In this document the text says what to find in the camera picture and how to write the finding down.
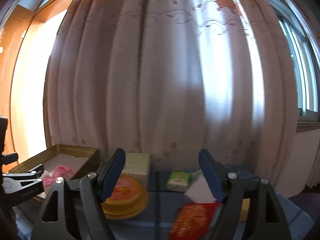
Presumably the white sponge block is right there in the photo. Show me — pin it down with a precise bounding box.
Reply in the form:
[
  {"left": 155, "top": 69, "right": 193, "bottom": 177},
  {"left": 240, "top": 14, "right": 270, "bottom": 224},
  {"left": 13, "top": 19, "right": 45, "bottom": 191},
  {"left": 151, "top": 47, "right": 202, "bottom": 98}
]
[{"left": 184, "top": 174, "right": 217, "bottom": 204}]

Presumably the pink white knitted cloth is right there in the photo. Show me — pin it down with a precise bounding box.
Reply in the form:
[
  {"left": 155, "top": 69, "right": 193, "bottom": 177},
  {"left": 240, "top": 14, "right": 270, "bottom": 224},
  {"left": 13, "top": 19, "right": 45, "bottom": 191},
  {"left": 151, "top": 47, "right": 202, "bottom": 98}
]
[{"left": 40, "top": 165, "right": 74, "bottom": 192}]

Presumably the yellow object behind finger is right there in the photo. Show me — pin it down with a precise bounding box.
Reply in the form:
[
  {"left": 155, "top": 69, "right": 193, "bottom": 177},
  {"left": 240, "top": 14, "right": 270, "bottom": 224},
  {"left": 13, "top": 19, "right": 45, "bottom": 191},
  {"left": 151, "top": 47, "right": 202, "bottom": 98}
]
[{"left": 239, "top": 198, "right": 250, "bottom": 222}]

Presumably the gold metal tin box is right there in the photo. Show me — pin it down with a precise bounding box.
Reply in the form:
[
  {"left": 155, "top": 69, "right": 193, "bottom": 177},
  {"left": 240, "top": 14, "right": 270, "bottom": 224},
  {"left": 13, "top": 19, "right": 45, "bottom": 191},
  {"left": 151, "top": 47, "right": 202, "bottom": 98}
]
[{"left": 8, "top": 143, "right": 99, "bottom": 203}]

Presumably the round gold pink tin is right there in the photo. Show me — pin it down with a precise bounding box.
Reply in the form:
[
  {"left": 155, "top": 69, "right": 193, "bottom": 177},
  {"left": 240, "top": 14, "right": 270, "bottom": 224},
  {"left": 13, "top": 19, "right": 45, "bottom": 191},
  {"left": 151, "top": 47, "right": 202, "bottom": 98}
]
[{"left": 101, "top": 176, "right": 149, "bottom": 220}]

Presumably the red orange patterned packet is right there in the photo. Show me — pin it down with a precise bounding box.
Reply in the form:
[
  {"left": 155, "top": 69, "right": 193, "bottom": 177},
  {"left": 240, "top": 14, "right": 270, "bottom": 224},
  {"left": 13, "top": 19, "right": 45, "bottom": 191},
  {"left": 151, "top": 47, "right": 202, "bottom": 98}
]
[{"left": 169, "top": 203, "right": 220, "bottom": 240}]

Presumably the pale yellow tissue pack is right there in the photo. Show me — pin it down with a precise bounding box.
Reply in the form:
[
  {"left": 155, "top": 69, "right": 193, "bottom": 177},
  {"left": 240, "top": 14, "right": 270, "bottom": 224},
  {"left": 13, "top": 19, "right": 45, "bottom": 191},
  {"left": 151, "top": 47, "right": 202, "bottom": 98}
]
[{"left": 121, "top": 152, "right": 151, "bottom": 188}]

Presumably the blue checked table mat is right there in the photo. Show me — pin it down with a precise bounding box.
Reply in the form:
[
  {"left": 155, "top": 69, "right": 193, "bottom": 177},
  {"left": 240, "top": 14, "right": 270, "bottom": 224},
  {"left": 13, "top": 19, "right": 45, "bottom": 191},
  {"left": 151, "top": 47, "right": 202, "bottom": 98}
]
[{"left": 14, "top": 171, "right": 315, "bottom": 239}]

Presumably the green white small box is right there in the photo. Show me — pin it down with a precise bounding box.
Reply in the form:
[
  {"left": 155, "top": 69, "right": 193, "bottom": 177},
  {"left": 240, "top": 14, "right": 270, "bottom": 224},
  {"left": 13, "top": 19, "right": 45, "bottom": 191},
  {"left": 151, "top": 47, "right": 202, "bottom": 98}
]
[{"left": 167, "top": 171, "right": 190, "bottom": 192}]

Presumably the pink floral curtain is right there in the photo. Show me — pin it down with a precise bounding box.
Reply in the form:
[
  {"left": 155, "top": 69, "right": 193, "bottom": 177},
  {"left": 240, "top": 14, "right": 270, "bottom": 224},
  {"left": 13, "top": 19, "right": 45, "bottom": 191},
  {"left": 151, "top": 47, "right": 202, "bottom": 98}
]
[{"left": 44, "top": 0, "right": 297, "bottom": 188}]

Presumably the wooden door frame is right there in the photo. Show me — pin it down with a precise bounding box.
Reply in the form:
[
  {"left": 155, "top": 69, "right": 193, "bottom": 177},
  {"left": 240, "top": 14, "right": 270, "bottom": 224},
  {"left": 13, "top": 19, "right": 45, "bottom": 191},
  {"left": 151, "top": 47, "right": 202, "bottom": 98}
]
[{"left": 0, "top": 0, "right": 83, "bottom": 173}]

